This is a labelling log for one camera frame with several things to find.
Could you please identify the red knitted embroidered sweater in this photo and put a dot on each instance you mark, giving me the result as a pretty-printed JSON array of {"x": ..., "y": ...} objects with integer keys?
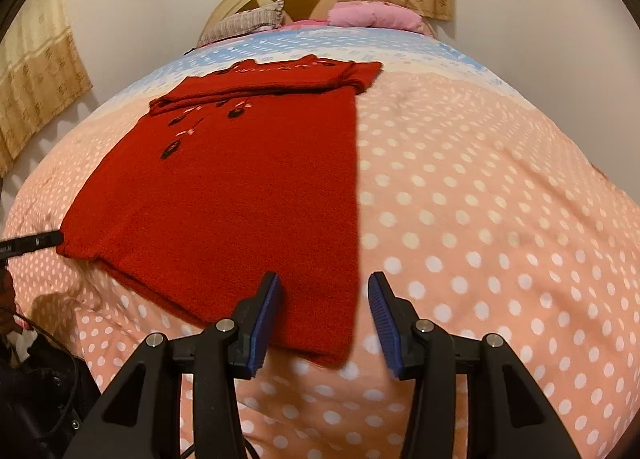
[{"x": 225, "y": 214}]

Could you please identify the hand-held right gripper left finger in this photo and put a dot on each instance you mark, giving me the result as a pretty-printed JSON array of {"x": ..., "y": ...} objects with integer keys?
[{"x": 262, "y": 329}]

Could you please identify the striped pillow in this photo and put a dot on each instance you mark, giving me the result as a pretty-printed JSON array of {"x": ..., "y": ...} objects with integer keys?
[{"x": 245, "y": 21}]

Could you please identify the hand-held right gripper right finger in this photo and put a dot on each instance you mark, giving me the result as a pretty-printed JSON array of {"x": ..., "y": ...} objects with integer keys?
[{"x": 387, "y": 329}]

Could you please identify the pink pillow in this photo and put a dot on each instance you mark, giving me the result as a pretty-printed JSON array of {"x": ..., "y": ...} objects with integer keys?
[{"x": 370, "y": 16}]

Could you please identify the polka dot bedspread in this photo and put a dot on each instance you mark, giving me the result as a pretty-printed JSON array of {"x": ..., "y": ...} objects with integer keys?
[{"x": 475, "y": 214}]

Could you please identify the beige patterned side curtain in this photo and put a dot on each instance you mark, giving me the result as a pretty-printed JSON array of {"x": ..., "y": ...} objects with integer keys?
[{"x": 35, "y": 74}]

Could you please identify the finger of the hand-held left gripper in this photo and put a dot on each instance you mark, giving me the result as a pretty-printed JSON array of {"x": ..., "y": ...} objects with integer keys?
[{"x": 40, "y": 240}]

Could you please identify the pink bed sheet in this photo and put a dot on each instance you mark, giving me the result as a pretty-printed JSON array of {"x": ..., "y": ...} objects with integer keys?
[{"x": 305, "y": 24}]

